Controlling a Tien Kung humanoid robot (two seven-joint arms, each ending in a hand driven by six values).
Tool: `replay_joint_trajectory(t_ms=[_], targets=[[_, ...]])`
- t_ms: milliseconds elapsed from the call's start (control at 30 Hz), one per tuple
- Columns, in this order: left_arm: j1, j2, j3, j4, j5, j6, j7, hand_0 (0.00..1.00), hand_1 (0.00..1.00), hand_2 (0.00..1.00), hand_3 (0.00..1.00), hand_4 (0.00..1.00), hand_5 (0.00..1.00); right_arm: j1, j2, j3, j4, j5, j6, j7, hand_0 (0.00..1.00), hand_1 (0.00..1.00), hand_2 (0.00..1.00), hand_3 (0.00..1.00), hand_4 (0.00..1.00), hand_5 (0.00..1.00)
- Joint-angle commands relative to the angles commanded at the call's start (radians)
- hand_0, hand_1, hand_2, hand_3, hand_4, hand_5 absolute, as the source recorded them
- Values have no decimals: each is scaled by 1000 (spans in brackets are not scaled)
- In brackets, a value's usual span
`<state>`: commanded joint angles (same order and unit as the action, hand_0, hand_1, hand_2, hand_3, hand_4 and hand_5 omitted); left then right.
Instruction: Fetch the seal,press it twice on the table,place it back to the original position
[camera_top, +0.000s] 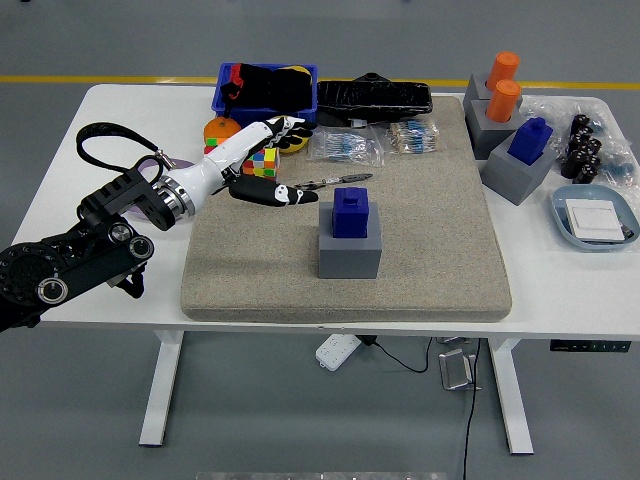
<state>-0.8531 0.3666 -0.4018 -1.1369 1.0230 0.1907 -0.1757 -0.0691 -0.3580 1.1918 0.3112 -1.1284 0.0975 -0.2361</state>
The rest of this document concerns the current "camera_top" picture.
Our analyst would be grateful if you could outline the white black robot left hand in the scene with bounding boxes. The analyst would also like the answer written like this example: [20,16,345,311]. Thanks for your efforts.
[170,114,320,217]

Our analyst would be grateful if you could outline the blue square seal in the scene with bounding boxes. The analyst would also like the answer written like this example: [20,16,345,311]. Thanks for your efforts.
[506,117,554,166]
[332,185,371,239]

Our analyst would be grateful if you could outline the grey seal holder block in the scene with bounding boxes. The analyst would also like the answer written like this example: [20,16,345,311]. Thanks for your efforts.
[462,73,524,121]
[318,204,384,280]
[469,98,524,161]
[480,130,559,206]

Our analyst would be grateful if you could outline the orange cylinder seal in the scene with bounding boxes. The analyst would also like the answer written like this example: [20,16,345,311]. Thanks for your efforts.
[485,78,522,124]
[485,51,521,94]

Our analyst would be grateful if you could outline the orange fruit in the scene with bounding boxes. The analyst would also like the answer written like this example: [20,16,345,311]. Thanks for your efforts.
[202,117,242,147]

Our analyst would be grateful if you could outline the blue plastic bin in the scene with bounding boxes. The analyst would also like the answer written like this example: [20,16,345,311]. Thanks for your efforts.
[210,62,319,132]

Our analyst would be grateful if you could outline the yellow lemon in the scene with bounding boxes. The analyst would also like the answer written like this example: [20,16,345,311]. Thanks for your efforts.
[277,132,314,157]

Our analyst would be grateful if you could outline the black cloth bag red trim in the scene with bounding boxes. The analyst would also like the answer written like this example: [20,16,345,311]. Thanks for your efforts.
[219,62,314,111]

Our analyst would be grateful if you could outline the clear bag blue resistors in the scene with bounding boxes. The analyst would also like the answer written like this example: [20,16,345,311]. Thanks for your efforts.
[305,125,386,168]

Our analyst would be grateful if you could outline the black silver pen tool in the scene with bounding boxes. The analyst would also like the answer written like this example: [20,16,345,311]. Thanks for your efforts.
[294,172,375,191]

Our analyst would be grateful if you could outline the black wrapped keyboard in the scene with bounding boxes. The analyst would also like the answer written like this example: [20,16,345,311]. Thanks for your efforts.
[315,72,434,127]

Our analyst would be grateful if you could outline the clear bag tan resistors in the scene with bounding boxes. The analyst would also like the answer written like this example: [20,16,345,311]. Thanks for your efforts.
[382,119,444,157]

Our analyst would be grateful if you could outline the white power strip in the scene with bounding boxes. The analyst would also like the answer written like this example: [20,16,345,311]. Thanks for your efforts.
[314,333,362,373]

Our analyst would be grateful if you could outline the grey-brown speckled mat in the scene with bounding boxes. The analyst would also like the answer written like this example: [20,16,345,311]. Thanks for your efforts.
[179,95,514,324]

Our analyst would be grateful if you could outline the white table leg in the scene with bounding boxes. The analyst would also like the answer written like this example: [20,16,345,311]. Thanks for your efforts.
[138,329,185,448]
[488,338,535,456]

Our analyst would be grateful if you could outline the light blue tray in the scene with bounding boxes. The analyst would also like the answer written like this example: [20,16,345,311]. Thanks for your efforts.
[549,184,640,253]

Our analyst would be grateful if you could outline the clear bag blue components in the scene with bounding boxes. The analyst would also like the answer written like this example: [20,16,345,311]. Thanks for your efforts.
[597,142,640,190]

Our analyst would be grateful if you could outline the black table control panel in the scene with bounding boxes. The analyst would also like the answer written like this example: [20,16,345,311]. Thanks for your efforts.
[549,339,630,353]

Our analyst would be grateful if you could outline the black power cable with plug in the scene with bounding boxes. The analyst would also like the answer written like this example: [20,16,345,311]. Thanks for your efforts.
[360,334,433,374]

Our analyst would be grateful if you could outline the silver metal bracket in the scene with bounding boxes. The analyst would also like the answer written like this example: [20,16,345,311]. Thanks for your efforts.
[437,348,482,392]

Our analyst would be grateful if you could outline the black floor cable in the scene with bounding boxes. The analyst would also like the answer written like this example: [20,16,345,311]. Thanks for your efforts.
[460,338,483,480]

